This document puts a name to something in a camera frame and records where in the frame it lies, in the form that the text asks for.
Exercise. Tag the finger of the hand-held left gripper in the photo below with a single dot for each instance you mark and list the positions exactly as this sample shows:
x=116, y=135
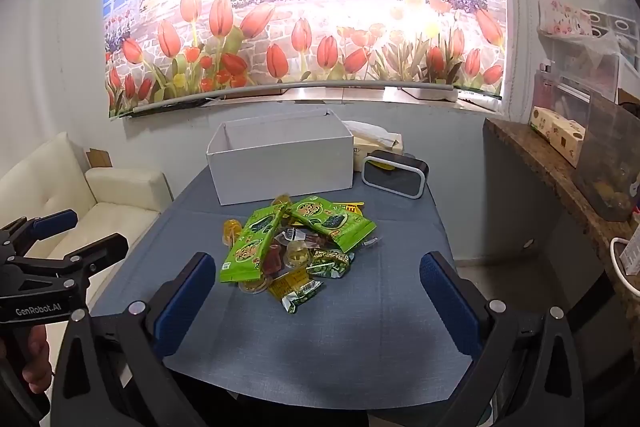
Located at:
x=95, y=252
x=55, y=223

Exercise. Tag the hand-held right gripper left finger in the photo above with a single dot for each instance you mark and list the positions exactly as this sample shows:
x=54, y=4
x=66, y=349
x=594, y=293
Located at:
x=185, y=302

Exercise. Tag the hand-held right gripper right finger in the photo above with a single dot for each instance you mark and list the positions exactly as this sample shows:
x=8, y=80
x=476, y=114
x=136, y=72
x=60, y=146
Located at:
x=450, y=307

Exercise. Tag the orange jelly cup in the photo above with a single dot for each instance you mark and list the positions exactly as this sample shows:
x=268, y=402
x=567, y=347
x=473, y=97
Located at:
x=281, y=201
x=255, y=287

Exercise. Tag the large green snack packet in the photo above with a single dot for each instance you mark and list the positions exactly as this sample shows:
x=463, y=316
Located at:
x=250, y=252
x=325, y=219

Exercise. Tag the yellow jelly cup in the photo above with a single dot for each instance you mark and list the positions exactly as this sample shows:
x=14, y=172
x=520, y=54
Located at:
x=232, y=232
x=297, y=254

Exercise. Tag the red jelly cup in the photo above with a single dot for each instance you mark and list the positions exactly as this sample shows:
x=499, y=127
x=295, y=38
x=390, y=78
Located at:
x=272, y=259

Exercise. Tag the yellow snack packet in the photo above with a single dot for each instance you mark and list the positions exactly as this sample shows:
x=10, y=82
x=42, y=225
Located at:
x=352, y=207
x=287, y=282

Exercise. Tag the small green snack packet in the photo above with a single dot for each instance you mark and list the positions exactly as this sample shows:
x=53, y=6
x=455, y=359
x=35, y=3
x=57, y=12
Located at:
x=300, y=299
x=330, y=264

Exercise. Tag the dark snack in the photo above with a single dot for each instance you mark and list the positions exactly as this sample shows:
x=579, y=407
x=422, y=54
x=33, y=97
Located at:
x=305, y=237

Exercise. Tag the white cardboard box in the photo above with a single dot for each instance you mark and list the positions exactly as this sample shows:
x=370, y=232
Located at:
x=280, y=172

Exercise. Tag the person's left hand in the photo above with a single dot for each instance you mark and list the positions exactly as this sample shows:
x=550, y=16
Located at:
x=37, y=357

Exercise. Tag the cream leather sofa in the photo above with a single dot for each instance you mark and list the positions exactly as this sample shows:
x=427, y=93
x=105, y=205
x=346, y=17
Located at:
x=120, y=197

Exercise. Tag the brown cardboard piece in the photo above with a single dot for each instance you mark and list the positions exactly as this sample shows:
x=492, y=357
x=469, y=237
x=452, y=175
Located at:
x=99, y=158

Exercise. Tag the blue tablecloth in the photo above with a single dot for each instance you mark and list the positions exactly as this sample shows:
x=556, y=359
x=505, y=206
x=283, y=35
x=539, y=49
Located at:
x=350, y=332

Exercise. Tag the black and white speaker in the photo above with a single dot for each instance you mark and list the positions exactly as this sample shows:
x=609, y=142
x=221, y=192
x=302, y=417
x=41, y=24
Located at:
x=395, y=177

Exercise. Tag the wooden counter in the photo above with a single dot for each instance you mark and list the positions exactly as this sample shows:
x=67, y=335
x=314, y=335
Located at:
x=550, y=187

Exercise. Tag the beige tissue box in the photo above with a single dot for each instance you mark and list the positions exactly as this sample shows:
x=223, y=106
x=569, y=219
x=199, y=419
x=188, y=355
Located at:
x=362, y=152

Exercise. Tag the beige patterned box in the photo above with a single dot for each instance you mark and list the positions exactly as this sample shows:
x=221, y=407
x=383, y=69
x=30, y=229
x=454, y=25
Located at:
x=555, y=132

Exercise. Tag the clear plastic container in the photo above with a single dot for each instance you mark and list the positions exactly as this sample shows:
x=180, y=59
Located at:
x=610, y=157

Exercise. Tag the floral pouch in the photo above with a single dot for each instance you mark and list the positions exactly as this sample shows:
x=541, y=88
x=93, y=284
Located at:
x=565, y=19

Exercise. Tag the white wall socket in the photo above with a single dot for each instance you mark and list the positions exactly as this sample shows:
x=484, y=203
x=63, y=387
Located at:
x=526, y=244

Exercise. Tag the tulip garden wall poster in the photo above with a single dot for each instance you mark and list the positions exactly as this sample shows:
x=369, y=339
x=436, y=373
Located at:
x=300, y=32

